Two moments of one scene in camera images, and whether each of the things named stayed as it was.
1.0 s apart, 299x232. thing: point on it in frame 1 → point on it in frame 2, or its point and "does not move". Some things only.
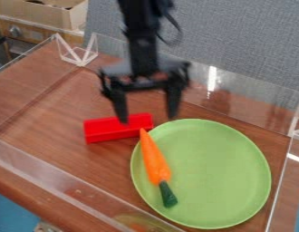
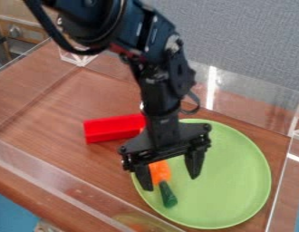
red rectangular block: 109,129 does not move
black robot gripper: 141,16 → 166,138
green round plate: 218,169 does not move
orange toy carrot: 158,168 does not move
